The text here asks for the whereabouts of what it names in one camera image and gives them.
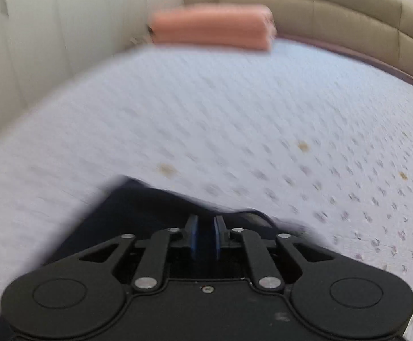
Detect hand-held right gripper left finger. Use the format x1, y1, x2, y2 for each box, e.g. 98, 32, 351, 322
78, 215, 201, 292

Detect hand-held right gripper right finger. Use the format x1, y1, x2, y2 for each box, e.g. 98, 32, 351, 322
213, 215, 336, 291

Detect black hooded sweatshirt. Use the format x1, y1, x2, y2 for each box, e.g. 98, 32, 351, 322
41, 175, 321, 268

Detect bed with floral sheet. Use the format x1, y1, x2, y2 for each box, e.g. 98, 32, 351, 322
0, 37, 413, 341

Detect pink folded blanket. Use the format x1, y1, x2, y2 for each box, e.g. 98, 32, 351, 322
148, 3, 278, 52

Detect white wardrobe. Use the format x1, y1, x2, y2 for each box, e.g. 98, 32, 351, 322
0, 0, 186, 144

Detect beige padded headboard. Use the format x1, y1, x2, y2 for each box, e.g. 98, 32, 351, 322
184, 0, 413, 97

